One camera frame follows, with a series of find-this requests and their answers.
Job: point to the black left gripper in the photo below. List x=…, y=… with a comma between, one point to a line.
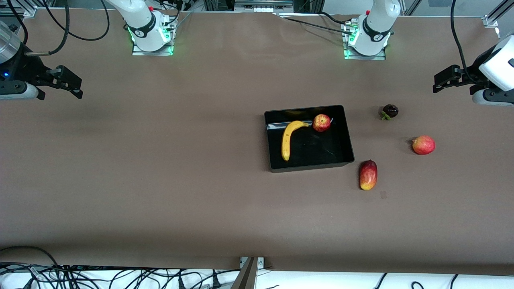
x=472, y=74

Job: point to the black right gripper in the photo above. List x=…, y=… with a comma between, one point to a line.
x=28, y=69

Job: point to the small red yellow apple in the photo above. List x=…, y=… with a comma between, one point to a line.
x=321, y=123

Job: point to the black plastic tray box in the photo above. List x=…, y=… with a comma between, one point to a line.
x=317, y=150

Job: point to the yellow banana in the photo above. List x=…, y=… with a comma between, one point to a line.
x=286, y=140

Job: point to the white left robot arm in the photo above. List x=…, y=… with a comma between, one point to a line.
x=375, y=24

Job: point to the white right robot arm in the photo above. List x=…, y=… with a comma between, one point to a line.
x=140, y=20

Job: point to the dark purple mangosteen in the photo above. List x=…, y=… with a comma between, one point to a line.
x=390, y=110

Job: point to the red yellow mango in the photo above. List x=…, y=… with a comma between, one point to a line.
x=368, y=175

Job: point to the white power strip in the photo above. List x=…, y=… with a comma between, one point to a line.
x=263, y=7

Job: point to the grey metal strut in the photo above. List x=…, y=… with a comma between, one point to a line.
x=245, y=279

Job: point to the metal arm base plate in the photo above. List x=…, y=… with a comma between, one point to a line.
x=353, y=57
x=138, y=53

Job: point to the aluminium frame profile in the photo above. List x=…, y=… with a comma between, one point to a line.
x=496, y=16
x=18, y=12

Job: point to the small metal bracket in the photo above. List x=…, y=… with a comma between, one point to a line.
x=261, y=262

